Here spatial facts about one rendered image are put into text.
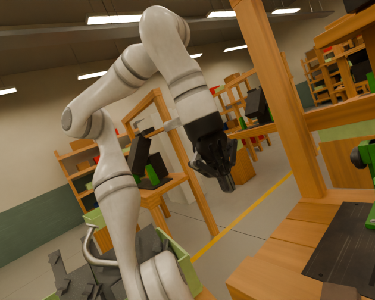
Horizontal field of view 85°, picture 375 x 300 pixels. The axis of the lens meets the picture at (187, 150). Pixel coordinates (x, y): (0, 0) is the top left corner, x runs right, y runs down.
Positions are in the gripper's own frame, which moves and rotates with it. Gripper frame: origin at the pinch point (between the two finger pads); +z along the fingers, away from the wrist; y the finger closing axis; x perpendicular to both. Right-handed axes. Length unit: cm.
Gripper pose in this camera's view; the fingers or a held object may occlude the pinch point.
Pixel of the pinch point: (227, 183)
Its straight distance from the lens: 42.6
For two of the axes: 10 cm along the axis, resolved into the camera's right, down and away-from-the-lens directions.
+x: -5.6, 1.4, 8.2
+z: 3.8, 9.2, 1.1
